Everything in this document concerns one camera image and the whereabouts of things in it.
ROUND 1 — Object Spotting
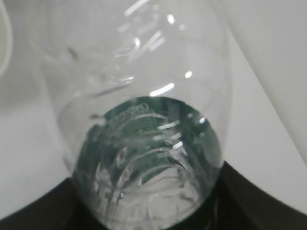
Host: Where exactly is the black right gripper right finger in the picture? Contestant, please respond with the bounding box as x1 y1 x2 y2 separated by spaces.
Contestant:
172 162 307 230

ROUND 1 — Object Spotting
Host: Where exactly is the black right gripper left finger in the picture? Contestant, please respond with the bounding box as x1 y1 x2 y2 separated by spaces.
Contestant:
0 179 105 230

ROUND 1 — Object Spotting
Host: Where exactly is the white paper cup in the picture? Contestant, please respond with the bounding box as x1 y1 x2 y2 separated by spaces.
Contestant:
0 0 13 77

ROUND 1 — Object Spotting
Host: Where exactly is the clear water bottle green label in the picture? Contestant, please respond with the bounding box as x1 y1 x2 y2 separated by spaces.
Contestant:
27 0 231 230

